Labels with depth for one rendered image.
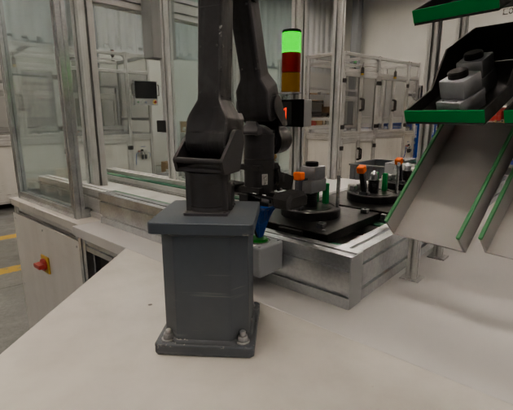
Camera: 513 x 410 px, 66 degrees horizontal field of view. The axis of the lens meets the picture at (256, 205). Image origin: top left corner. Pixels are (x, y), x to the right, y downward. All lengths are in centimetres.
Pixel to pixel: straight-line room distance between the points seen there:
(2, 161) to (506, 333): 569
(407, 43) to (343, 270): 1239
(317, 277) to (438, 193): 27
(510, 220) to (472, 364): 24
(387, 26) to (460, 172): 1270
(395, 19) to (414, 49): 111
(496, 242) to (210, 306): 46
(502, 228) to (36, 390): 72
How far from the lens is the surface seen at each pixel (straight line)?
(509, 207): 77
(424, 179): 82
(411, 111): 74
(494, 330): 78
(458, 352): 69
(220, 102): 58
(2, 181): 597
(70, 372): 64
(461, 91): 71
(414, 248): 89
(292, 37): 111
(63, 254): 155
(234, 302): 58
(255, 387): 56
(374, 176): 114
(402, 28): 1318
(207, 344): 61
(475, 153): 84
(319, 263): 76
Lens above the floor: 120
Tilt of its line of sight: 13 degrees down
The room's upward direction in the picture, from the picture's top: straight up
